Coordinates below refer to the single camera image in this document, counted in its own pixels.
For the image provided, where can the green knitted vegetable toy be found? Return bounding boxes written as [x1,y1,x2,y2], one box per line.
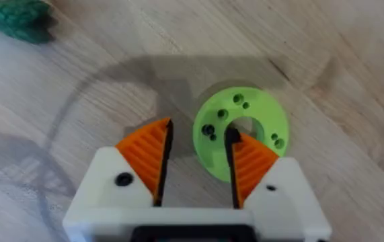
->
[0,0,54,44]

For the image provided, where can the green disc with holes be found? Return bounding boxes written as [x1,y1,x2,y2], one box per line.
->
[192,86,290,183]

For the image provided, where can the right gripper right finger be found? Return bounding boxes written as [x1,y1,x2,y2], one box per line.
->
[224,127,324,229]

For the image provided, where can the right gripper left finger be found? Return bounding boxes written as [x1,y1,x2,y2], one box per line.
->
[72,117,174,208]

